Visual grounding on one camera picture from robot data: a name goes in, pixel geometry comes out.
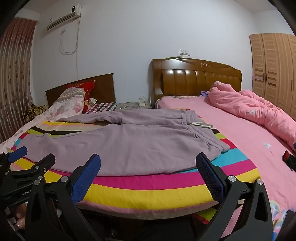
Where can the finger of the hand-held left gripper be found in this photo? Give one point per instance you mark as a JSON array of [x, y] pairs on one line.
[[18, 153], [44, 163]]

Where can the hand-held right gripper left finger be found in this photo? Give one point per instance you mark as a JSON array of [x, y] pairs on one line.
[[85, 179]]

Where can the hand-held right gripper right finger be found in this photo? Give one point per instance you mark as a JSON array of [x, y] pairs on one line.
[[211, 179]]

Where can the purple pants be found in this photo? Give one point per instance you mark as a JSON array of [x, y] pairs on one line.
[[138, 143]]

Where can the person's left hand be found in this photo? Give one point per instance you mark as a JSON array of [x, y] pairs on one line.
[[19, 216]]

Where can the brown patterned blanket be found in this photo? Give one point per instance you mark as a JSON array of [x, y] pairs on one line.
[[34, 112]]

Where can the striped colourful bed sheet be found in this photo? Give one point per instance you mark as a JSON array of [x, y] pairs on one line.
[[138, 194]]

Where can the pale pink floral quilt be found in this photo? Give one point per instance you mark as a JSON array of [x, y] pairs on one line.
[[62, 110]]

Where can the floral striped curtain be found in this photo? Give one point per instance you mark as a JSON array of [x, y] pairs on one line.
[[16, 81]]

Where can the floral pink pillow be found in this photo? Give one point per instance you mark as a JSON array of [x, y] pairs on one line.
[[70, 95]]

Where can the plaid cloth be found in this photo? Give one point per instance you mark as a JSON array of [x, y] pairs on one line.
[[103, 107]]

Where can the small white floral pillow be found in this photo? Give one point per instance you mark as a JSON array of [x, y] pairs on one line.
[[93, 101]]

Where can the black and red object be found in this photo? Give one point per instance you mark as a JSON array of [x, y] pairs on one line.
[[290, 161]]

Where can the red floral pillow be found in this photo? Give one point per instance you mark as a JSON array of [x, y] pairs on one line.
[[89, 92]]

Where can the small purple item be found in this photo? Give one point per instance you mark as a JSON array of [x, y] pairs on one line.
[[204, 93]]

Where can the floral covered nightstand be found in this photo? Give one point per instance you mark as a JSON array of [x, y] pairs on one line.
[[131, 106]]

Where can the dark plain wooden headboard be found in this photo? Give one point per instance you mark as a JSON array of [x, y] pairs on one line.
[[104, 88]]

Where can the white power strip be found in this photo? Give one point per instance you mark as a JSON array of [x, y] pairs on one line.
[[141, 103]]

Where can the glossy brown wooden headboard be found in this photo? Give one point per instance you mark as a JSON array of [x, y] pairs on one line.
[[198, 76]]

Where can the light wooden wardrobe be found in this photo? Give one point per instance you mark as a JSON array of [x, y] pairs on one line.
[[272, 69]]

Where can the white air conditioner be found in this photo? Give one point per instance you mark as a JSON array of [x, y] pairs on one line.
[[63, 17]]

